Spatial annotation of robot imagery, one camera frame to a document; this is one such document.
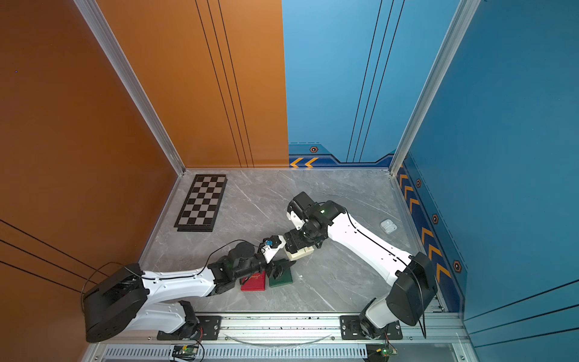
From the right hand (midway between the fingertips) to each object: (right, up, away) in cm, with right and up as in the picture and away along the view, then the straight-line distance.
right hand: (297, 243), depth 77 cm
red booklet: (-15, -15, +4) cm, 22 cm away
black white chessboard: (-44, +12, +25) cm, 52 cm away
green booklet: (-5, -14, +4) cm, 15 cm away
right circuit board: (+28, -32, -7) cm, 43 cm away
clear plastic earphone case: (+40, +3, +20) cm, 45 cm away
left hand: (-2, -2, +2) cm, 4 cm away
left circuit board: (-36, -34, -5) cm, 50 cm away
